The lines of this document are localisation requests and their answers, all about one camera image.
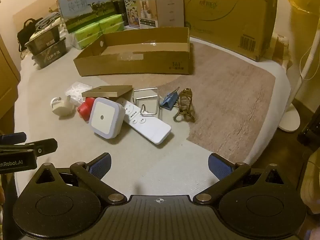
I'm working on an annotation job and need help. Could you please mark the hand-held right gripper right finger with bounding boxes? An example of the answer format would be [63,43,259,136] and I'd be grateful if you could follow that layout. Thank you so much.
[193,152,285,207]

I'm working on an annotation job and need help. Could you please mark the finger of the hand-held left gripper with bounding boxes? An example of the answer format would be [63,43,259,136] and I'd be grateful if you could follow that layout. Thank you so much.
[0,132,27,145]
[0,138,58,156]

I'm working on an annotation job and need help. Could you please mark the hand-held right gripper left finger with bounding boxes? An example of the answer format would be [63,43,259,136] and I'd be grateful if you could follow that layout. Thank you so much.
[35,152,128,207]

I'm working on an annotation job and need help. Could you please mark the white tape dispenser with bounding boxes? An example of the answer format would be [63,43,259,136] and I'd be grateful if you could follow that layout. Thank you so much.
[51,95,75,117]

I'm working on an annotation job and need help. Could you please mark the white square night light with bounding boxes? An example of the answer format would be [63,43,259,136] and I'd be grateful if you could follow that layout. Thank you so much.
[89,97,126,139]

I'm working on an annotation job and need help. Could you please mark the red toy figure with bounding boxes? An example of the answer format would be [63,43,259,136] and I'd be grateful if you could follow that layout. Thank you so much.
[77,97,95,122]

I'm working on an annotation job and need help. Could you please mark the white remote control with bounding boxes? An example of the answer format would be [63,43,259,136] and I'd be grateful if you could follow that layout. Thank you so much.
[117,99,172,145]

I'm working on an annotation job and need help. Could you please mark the clear plastic floss pick box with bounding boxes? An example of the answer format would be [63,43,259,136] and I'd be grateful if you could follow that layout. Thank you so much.
[65,81,93,104]

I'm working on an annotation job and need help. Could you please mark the gold square box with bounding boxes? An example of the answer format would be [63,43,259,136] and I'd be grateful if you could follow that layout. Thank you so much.
[82,85,133,105]

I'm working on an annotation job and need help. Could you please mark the blue binder clip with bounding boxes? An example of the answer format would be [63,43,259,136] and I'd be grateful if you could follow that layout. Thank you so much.
[160,87,181,110]

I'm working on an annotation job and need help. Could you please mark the metal wire stand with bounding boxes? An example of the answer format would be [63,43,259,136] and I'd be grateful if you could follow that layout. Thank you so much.
[131,87,161,118]

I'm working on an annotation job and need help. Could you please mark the shallow cardboard tray box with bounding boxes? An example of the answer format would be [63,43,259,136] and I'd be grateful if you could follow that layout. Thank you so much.
[73,27,194,77]

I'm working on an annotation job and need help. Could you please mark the wooden cabinet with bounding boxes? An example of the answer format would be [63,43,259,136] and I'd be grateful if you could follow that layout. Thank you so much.
[0,35,20,120]

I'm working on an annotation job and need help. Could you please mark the beige brown patterned mat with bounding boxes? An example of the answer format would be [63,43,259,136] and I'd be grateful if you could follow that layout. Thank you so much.
[14,36,293,200]

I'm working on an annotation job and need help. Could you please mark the black instant noodle bowl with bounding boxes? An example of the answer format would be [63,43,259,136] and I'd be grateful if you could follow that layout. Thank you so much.
[32,37,67,69]
[25,25,60,54]

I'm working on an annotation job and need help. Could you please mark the white floor fan stand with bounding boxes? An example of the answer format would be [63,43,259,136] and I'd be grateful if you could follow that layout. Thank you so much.
[278,26,320,132]

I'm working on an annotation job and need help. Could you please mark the black bag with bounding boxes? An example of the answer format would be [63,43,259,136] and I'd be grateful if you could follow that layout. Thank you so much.
[17,18,43,53]

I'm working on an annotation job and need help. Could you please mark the grey white striped bag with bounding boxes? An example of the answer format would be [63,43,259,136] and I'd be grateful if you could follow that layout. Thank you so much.
[32,15,60,36]

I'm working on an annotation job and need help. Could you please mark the green tissue pack bundle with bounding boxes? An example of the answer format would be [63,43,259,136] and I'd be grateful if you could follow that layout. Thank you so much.
[71,14,125,50]

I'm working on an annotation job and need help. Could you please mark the cow print milk carton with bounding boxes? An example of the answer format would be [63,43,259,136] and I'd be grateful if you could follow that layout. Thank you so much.
[56,0,117,33]

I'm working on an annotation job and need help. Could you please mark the large brown cardboard box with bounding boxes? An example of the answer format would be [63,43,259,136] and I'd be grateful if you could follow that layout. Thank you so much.
[167,0,284,62]

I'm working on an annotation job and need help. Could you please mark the black container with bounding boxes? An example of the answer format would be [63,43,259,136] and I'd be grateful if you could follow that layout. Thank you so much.
[112,0,125,15]

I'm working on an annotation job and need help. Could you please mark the white humidifier box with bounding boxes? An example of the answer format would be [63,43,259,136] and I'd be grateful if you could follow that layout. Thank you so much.
[137,0,185,29]

